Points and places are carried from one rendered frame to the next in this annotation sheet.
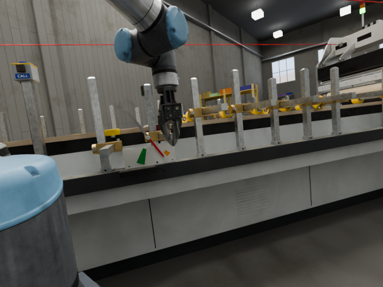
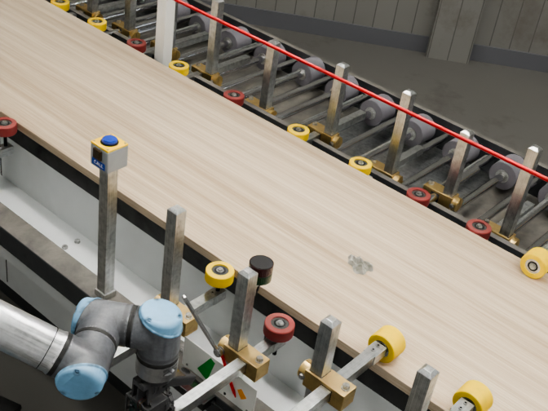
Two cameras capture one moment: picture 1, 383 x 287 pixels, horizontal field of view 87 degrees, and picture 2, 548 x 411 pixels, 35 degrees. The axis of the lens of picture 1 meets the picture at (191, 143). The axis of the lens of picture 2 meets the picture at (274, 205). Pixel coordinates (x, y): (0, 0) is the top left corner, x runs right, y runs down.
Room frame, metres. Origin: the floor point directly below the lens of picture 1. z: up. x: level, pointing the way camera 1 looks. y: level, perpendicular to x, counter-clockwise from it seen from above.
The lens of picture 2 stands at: (0.09, -1.09, 2.38)
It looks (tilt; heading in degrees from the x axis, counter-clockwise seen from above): 34 degrees down; 52
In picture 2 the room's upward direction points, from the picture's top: 9 degrees clockwise
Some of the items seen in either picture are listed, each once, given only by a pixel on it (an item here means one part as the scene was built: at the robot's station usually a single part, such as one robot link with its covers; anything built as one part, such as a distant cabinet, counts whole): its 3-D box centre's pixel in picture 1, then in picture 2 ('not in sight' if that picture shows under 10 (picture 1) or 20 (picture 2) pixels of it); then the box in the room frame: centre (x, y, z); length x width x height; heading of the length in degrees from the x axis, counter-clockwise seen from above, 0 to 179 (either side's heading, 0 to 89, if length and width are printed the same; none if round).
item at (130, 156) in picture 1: (150, 155); (218, 376); (1.02, 0.22, 0.75); 0.26 x 0.01 x 0.10; 106
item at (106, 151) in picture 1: (110, 148); (165, 325); (0.95, 0.38, 0.82); 0.44 x 0.03 x 0.04; 16
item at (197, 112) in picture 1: (200, 112); (325, 382); (1.12, -0.07, 0.95); 0.14 x 0.06 x 0.05; 106
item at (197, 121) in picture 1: (198, 122); (315, 394); (1.12, -0.05, 0.89); 0.04 x 0.04 x 0.48; 16
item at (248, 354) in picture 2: (157, 135); (243, 355); (1.06, 0.17, 0.85); 0.14 x 0.06 x 0.05; 106
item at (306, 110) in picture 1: (306, 106); not in sight; (1.32, -0.77, 0.92); 0.04 x 0.04 x 0.48; 16
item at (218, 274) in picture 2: (113, 138); (218, 284); (1.14, 0.44, 0.85); 0.08 x 0.08 x 0.11
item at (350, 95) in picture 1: (313, 101); not in sight; (1.31, -0.81, 0.95); 0.50 x 0.04 x 0.04; 16
